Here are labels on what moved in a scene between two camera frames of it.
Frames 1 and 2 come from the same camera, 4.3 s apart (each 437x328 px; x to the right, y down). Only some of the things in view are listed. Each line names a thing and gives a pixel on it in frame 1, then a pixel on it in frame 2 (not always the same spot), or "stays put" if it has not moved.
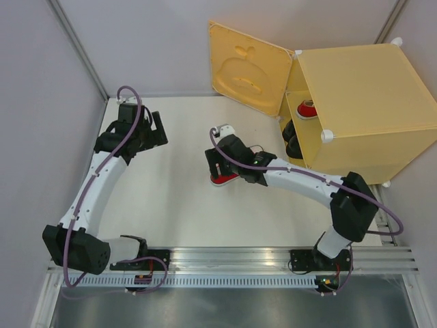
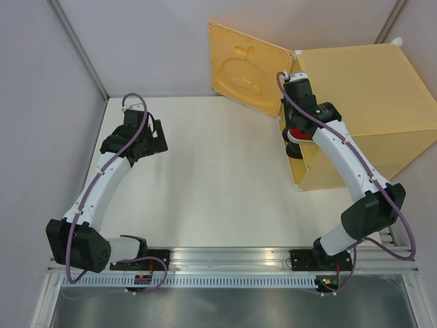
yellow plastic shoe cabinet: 376,115 stays put
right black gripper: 213,159 to 288,124
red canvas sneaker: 223,178 to 295,135
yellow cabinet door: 248,70 stays put
